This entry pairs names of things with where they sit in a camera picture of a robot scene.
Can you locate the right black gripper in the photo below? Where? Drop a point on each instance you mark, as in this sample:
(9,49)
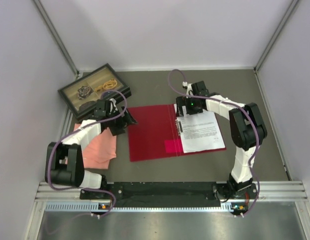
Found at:
(183,101)

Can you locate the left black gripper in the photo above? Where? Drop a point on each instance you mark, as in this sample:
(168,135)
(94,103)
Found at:
(124,122)

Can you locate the metal folder clip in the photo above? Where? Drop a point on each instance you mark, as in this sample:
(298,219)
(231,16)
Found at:
(179,127)

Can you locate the red plastic folder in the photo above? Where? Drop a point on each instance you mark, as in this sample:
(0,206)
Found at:
(155,136)

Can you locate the stack of printed papers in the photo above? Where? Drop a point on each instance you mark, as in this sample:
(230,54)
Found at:
(200,132)

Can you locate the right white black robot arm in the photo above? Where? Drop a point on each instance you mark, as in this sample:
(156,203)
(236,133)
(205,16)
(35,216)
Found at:
(247,128)

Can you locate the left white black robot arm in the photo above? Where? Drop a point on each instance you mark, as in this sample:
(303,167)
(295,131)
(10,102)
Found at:
(64,159)

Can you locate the pink folded cloth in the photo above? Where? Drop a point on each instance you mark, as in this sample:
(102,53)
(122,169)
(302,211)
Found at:
(100,151)

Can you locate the yellow rubber bands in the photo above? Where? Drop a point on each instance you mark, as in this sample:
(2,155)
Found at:
(109,85)

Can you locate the dark patterned fabric item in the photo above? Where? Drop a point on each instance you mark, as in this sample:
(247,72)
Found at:
(84,91)

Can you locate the black glass-lid display box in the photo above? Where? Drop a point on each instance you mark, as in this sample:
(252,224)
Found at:
(83,108)

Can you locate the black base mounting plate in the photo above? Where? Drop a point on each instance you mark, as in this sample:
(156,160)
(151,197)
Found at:
(174,194)

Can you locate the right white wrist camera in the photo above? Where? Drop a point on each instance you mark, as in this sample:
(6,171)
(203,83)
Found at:
(188,88)

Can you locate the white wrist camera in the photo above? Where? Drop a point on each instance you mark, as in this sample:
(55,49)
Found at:
(113,106)
(188,88)

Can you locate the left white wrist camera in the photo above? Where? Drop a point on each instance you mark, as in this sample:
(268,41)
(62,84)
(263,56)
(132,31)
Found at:
(113,106)

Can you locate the grey slotted cable duct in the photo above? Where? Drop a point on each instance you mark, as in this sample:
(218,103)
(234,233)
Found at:
(98,207)

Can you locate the aluminium frame rail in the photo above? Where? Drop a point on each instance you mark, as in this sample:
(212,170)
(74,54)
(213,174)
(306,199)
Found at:
(270,191)

